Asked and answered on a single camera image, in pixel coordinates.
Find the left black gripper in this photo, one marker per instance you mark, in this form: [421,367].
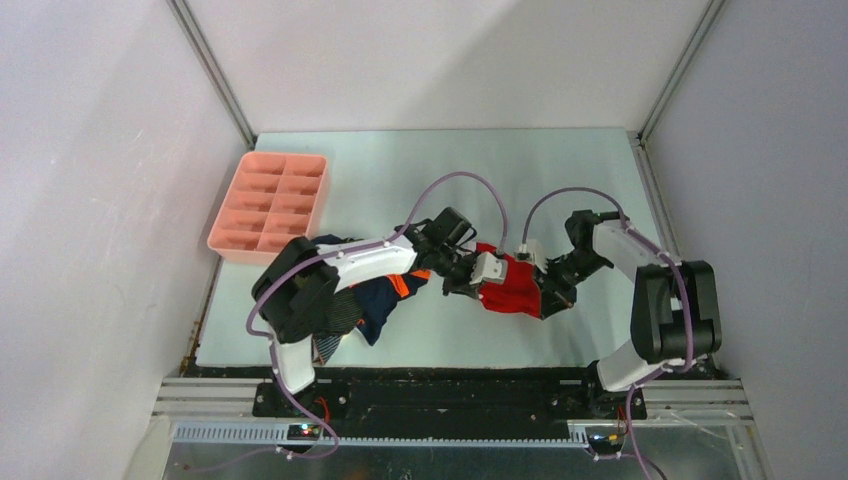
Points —
[462,285]

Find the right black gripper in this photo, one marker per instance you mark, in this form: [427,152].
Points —
[554,296]

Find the red white underwear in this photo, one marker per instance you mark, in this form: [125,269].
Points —
[518,294]

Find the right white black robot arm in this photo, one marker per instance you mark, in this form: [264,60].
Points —
[674,317]

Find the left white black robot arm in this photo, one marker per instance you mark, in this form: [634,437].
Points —
[295,291]

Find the navy orange underwear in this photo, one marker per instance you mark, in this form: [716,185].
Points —
[379,297]

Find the dark striped underwear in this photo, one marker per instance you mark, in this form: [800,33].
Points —
[340,318]

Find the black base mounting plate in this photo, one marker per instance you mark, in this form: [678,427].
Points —
[539,403]

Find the pink divided storage tray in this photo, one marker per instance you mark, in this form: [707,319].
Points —
[272,199]

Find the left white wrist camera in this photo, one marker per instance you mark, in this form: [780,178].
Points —
[488,268]

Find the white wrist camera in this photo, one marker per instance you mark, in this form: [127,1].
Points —
[488,268]
[532,252]

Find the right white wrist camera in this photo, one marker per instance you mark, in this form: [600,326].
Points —
[532,252]

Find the right aluminium corner post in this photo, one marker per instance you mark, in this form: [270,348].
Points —
[684,62]

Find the aluminium corner post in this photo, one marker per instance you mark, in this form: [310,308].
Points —
[684,62]
[203,51]

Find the grey slotted cable duct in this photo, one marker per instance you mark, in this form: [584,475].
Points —
[285,434]

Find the left aluminium corner post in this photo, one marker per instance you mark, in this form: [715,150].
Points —
[203,51]

